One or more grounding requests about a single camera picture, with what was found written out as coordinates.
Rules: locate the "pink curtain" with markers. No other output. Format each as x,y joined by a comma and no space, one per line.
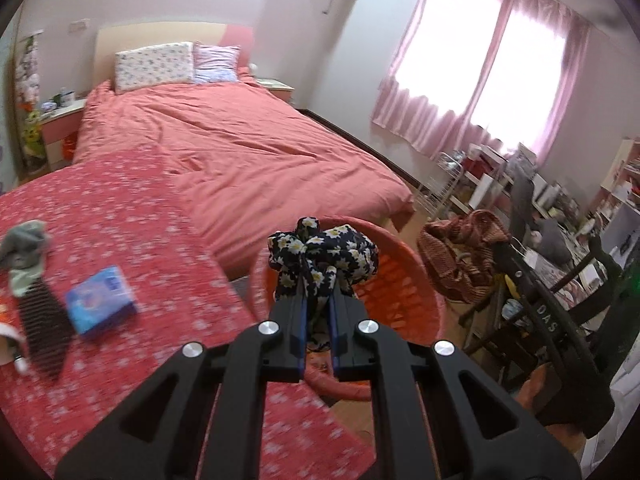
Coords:
560,110
425,85

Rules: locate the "pink bed duvet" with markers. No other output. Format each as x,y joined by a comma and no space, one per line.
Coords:
250,160

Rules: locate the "pink and white nightstand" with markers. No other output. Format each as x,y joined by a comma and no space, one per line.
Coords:
277,89
57,125

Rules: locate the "clear tube of plush toys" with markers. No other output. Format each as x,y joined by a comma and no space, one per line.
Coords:
29,90

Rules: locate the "dark daisy print cloth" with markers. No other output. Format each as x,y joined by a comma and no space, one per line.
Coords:
330,250

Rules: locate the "orange laundry basket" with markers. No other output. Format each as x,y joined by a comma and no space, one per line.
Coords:
405,280

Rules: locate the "cluttered white desk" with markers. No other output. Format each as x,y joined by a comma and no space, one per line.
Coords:
480,180

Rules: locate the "striped lilac pillow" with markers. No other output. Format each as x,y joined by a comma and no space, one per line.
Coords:
216,62

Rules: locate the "white floral pillow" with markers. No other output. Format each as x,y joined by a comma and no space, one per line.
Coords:
152,65

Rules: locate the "black wooden chair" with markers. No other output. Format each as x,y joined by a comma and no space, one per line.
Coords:
605,280

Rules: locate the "blue tissue packet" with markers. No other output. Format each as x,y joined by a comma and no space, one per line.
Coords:
100,300

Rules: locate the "grey green sock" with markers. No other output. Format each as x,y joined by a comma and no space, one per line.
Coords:
25,247

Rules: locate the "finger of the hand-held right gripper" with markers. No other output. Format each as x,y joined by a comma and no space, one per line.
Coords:
510,270

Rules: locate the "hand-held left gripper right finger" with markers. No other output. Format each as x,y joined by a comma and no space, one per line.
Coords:
334,330

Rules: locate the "white wall socket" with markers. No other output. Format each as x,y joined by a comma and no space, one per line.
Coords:
78,23

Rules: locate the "pink and white bookshelf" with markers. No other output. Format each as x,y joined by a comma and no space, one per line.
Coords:
620,180

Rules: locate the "cream and pink headboard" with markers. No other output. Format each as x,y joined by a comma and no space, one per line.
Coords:
160,35

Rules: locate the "brown plaid cloth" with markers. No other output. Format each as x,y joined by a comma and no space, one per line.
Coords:
460,250

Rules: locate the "dark striped sock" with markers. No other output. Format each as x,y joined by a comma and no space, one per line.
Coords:
45,330

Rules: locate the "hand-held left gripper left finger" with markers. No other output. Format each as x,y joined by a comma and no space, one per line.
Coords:
300,325

